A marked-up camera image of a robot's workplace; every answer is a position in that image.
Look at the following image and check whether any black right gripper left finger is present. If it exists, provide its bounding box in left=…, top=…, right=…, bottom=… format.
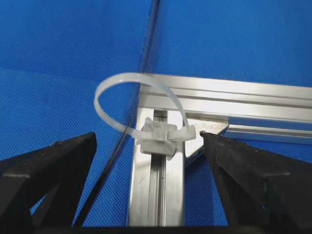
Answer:
left=0, top=132, right=97, bottom=234

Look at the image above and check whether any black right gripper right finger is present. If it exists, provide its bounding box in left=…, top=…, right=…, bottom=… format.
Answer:
left=200, top=131, right=312, bottom=234

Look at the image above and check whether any black wire with metal tip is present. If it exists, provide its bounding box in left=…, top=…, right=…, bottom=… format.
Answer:
left=73, top=0, right=161, bottom=227

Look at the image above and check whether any white zip tie loop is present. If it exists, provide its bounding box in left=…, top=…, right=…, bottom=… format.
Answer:
left=94, top=73, right=196, bottom=156

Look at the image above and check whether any aluminium extrusion frame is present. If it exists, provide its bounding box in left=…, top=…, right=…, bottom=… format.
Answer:
left=127, top=74, right=312, bottom=226

